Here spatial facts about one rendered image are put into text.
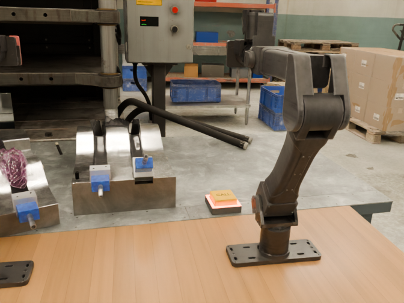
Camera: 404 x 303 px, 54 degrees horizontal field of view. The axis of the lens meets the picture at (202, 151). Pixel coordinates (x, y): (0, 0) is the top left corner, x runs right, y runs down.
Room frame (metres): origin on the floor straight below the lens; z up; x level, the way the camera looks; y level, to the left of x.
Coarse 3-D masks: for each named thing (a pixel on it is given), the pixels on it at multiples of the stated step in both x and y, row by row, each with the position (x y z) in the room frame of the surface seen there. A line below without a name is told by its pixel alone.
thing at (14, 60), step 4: (8, 40) 0.93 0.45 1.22; (12, 40) 0.93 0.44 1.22; (8, 44) 0.93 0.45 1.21; (12, 44) 0.93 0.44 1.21; (16, 44) 0.94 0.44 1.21; (8, 48) 0.93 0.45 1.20; (12, 48) 0.93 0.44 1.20; (4, 52) 0.92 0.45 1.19; (8, 52) 0.93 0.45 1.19; (12, 52) 0.93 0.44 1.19; (16, 52) 0.93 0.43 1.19; (0, 56) 0.89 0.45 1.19; (4, 56) 0.92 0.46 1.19; (8, 56) 0.93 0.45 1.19; (12, 56) 0.93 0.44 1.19; (16, 56) 0.93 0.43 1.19; (0, 60) 0.90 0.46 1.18; (4, 60) 0.92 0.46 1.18; (8, 60) 0.93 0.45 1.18; (12, 60) 0.93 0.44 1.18; (16, 60) 0.93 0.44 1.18; (0, 64) 0.92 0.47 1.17; (4, 64) 0.92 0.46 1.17; (8, 64) 0.93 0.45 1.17; (12, 64) 0.93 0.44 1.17; (16, 64) 0.93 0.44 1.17
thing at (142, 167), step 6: (144, 156) 0.89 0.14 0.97; (150, 156) 0.97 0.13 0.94; (132, 162) 0.97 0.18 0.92; (138, 162) 0.92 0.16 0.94; (144, 162) 0.90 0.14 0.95; (150, 162) 0.92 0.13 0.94; (138, 168) 0.91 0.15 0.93; (144, 168) 0.91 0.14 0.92; (150, 168) 0.92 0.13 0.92; (138, 174) 0.94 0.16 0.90; (144, 174) 0.94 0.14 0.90; (150, 174) 0.94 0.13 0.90
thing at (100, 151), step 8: (112, 120) 1.27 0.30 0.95; (120, 120) 1.27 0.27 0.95; (136, 120) 1.29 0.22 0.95; (96, 128) 1.25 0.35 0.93; (104, 128) 1.21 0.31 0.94; (128, 128) 1.23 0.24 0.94; (136, 128) 1.27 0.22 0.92; (96, 136) 1.18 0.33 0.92; (104, 136) 1.18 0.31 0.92; (136, 136) 1.21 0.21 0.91; (96, 144) 1.15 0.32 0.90; (104, 144) 1.16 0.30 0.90; (136, 144) 1.18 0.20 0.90; (96, 152) 1.12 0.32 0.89; (104, 152) 1.13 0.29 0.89; (136, 152) 1.15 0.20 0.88; (96, 160) 1.08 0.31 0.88; (104, 160) 1.08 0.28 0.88
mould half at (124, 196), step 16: (80, 128) 1.21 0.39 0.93; (112, 128) 1.23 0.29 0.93; (144, 128) 1.24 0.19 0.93; (80, 144) 1.14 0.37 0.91; (112, 144) 1.16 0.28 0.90; (128, 144) 1.17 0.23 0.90; (144, 144) 1.18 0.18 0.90; (160, 144) 1.18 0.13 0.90; (80, 160) 1.06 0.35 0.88; (112, 160) 1.07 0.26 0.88; (128, 160) 1.07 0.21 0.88; (160, 160) 1.08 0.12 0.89; (80, 176) 0.93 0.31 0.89; (112, 176) 0.94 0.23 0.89; (128, 176) 0.94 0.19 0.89; (160, 176) 0.95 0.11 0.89; (80, 192) 0.89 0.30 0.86; (96, 192) 0.90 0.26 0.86; (112, 192) 0.91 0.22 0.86; (128, 192) 0.92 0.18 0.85; (144, 192) 0.93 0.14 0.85; (160, 192) 0.94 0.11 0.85; (80, 208) 0.89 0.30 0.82; (96, 208) 0.90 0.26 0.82; (112, 208) 0.91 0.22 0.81; (128, 208) 0.92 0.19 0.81; (144, 208) 0.93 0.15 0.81; (160, 208) 0.94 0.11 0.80
